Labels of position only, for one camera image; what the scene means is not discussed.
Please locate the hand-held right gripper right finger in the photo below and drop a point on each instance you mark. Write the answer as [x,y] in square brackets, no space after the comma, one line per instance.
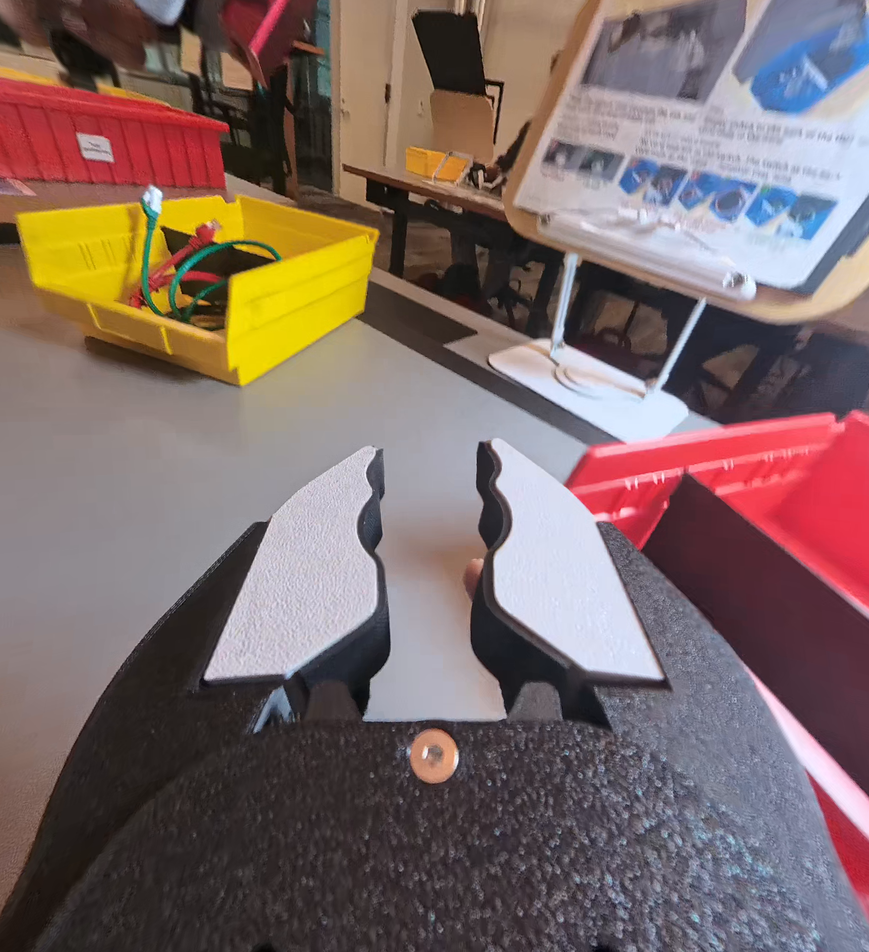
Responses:
[560,587]

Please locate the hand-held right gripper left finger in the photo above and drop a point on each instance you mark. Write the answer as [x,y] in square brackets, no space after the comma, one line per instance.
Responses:
[301,587]

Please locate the red plastic bin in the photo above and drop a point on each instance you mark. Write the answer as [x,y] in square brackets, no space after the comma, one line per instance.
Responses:
[837,505]

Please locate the yellow plastic bin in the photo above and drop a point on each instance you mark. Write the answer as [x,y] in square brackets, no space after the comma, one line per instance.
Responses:
[294,298]

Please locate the person's right hand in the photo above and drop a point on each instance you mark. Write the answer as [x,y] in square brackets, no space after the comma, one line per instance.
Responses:
[473,579]

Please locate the black bin divider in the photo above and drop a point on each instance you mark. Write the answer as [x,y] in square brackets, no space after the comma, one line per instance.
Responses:
[215,257]
[776,610]

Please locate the wooden table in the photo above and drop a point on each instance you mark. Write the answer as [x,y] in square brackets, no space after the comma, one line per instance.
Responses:
[405,178]

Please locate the plywood workbench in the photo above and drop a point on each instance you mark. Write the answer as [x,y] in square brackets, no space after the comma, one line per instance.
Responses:
[107,199]

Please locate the small yellow parts bin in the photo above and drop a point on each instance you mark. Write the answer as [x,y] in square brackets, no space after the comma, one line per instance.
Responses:
[423,163]

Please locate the red ribbed tote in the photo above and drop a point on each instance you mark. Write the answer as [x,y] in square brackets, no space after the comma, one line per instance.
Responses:
[33,135]

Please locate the black board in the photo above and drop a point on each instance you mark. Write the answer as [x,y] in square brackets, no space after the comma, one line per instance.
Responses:
[449,53]

